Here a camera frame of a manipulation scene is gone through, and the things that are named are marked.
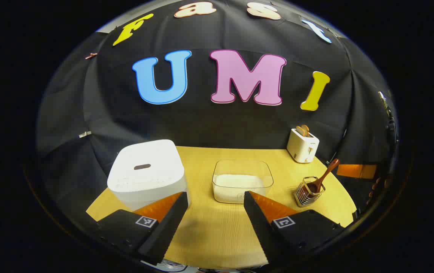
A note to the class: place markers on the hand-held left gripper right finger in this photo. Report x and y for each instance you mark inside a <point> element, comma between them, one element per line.
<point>258,223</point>

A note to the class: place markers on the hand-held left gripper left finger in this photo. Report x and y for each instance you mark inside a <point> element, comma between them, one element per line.
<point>167,223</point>

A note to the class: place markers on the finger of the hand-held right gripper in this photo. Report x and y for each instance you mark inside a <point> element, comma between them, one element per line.
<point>353,171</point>

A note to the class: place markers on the brown wooden spoon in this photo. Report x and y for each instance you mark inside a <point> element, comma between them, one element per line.
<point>327,174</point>

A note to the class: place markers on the white rice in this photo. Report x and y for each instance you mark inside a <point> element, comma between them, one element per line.
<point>236,185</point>

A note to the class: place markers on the white rice cooker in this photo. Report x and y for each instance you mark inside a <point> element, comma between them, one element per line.
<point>145,178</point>

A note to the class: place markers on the clear plastic container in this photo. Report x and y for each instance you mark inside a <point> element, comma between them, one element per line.
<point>262,178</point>

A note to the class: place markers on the white toaster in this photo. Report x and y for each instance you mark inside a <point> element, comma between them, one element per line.
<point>300,149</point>

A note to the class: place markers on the toast slice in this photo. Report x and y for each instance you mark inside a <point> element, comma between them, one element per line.
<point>299,131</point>
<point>306,129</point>

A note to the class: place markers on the silver clip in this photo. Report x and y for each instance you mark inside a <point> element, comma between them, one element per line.
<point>85,134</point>

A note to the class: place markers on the copper clip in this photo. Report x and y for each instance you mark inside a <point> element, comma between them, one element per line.
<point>91,55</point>

